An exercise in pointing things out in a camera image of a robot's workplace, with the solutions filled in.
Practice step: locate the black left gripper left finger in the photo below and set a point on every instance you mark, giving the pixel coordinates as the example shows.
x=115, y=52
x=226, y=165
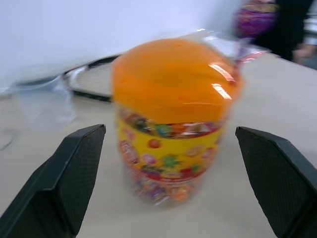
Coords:
x=62, y=178

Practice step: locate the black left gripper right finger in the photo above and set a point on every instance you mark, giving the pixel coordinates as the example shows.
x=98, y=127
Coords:
x=275, y=181

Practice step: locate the clear plastic bag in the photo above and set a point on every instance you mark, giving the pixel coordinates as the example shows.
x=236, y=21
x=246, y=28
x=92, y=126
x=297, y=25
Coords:
x=39, y=104
x=255, y=22

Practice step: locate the orange jar lid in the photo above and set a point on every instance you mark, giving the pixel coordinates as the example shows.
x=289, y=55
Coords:
x=173, y=81

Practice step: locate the black badminton racket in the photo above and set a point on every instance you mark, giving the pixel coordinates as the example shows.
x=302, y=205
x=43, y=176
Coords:
x=89, y=79

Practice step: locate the clear candy jar yellow label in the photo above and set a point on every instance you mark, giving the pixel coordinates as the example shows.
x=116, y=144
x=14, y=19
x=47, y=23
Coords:
x=168, y=158

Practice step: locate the person in dark clothes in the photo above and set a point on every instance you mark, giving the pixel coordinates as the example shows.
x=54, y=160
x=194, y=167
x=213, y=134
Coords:
x=289, y=29

